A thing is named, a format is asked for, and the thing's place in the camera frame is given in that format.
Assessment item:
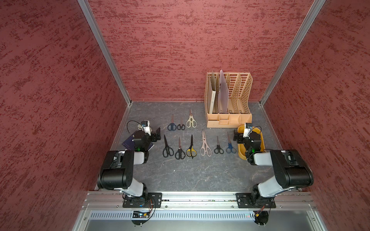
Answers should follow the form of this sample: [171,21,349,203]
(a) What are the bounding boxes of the large black handled scissors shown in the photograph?
[162,135,174,158]

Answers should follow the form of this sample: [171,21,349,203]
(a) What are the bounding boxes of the yellow plastic storage tray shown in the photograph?
[236,125,265,160]

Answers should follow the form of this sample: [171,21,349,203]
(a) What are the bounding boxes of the bright blue handled scissors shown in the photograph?
[226,133,237,154]

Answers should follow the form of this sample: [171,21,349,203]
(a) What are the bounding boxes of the dark grey handled scissors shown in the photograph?
[214,136,224,155]

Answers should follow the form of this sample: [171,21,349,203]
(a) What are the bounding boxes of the cream handled kitchen scissors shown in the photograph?
[186,109,198,128]

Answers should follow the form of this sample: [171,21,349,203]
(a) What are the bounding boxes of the yellow black handled scissors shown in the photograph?
[186,136,197,158]

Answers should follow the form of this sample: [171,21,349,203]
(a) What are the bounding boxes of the pink handled kitchen scissors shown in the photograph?
[200,130,212,157]

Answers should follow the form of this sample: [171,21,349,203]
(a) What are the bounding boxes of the small black scissors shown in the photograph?
[177,118,186,130]

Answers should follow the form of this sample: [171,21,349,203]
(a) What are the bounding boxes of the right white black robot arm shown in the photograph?
[233,130,314,207]

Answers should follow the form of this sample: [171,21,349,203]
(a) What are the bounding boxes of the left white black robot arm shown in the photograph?
[97,128,161,208]

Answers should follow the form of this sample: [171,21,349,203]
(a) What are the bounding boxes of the dark blue notebook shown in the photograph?
[122,135,154,152]

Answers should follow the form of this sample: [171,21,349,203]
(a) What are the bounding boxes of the tan plastic file organizer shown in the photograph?
[204,72,253,128]

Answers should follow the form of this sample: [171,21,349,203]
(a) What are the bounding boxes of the translucent purple document folder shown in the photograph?
[218,69,228,114]

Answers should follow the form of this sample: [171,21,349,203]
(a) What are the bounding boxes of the beige paper folder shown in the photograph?
[207,72,216,114]

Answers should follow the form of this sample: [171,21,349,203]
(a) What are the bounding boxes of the right controller board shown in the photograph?
[254,211,269,226]

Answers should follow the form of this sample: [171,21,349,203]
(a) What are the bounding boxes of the controller board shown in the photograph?
[254,211,269,226]
[131,211,152,226]

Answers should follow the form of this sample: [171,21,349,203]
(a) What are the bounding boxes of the left controller board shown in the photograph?
[131,211,152,226]

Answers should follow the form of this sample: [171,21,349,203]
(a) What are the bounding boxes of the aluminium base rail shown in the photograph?
[82,191,318,211]

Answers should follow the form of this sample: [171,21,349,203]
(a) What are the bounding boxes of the right metal corner post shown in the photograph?
[260,0,326,107]

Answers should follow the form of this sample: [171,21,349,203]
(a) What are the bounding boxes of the metal corner post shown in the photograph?
[78,0,132,106]
[260,0,326,107]

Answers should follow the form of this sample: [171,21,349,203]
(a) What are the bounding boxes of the left metal corner post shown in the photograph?
[78,0,132,106]

